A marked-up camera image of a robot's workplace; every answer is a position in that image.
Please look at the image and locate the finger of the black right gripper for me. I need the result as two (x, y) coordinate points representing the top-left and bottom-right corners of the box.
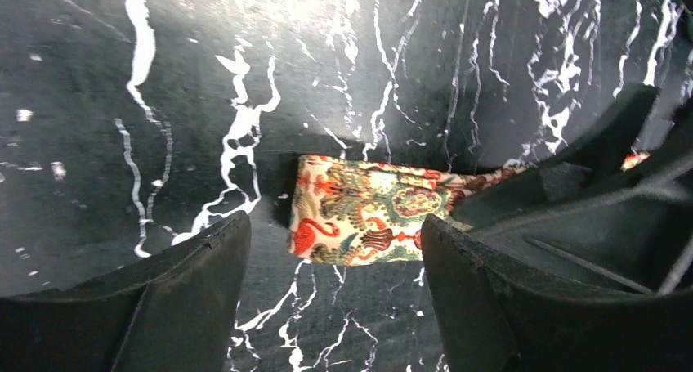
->
(453, 84), (692, 294)

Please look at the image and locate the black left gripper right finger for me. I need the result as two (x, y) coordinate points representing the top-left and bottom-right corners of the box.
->
(422, 216), (692, 371)

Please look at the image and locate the cream flamingo paisley tie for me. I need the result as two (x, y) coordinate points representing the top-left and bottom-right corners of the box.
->
(287, 150), (644, 266)

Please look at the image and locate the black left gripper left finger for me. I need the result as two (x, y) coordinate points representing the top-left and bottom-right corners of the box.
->
(1, 213), (252, 371)

